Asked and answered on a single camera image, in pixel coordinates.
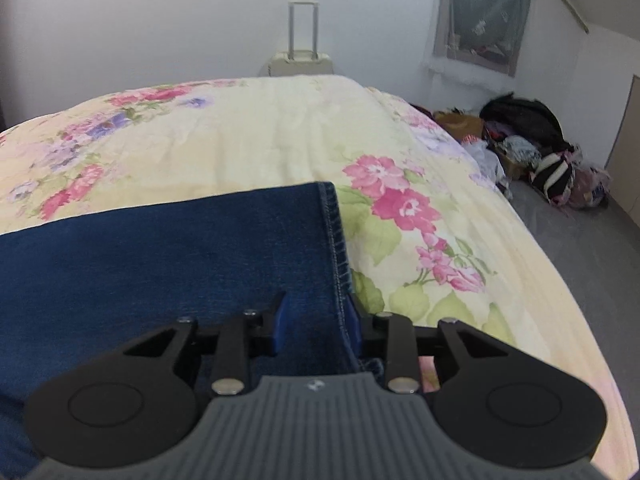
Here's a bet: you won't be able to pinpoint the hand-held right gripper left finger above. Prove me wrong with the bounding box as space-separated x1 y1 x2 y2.
122 291 288 396

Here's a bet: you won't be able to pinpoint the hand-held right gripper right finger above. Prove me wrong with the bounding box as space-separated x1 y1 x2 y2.
345 294 511 395

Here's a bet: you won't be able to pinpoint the blue denim pants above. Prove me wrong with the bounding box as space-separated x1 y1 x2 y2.
0 180 386 480

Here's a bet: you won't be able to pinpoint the floral yellow blanket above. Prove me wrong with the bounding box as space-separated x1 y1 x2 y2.
0 75 617 461

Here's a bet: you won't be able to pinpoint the pile of clothes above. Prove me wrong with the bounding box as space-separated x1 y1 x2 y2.
410 105 540 197

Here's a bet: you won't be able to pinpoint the black white striped bag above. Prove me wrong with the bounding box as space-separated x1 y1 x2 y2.
529 150 583 206

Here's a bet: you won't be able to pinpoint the cream suitcase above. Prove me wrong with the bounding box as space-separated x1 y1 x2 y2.
260 0 335 78

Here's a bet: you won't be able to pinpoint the white cabinet door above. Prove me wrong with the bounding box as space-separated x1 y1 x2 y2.
604 74 640 173

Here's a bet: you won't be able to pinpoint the grey printed window curtain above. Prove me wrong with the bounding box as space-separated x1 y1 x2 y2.
432 0 538 78

